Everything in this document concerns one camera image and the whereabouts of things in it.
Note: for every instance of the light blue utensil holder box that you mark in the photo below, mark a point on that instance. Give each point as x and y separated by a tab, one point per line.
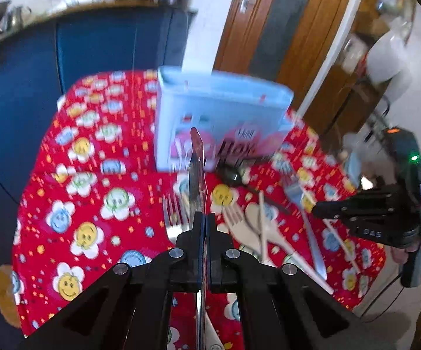
240	119

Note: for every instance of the steel table knife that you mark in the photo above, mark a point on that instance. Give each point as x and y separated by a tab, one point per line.
197	194

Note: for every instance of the white chopstick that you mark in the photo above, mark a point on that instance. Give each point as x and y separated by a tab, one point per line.
350	256

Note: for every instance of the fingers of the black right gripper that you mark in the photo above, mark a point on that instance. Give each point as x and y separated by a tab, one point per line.
342	207

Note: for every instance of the steel fork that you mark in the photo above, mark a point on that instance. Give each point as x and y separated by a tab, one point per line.
175	217
294	193

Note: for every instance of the wooden fork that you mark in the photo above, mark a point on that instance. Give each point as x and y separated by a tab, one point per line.
239	229

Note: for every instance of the black ladle spoon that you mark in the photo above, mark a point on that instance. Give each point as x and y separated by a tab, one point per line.
232	177

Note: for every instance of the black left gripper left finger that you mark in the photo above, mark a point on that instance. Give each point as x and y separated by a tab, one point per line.
128	307

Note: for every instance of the steel fork right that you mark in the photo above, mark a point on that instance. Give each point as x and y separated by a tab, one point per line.
294	193

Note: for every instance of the wooden door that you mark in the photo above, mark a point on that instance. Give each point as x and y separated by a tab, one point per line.
286	41

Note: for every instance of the red flower pattern tablecloth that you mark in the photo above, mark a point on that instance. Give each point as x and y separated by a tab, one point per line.
94	199

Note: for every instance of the wooden spoon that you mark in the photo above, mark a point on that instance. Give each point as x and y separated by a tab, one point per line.
274	236

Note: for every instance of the steel fork left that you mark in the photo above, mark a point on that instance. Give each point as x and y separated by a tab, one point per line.
175	217

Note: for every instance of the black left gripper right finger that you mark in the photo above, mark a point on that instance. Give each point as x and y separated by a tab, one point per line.
281	308

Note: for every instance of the blue kitchen cabinet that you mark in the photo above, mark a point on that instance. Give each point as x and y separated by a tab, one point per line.
41	62

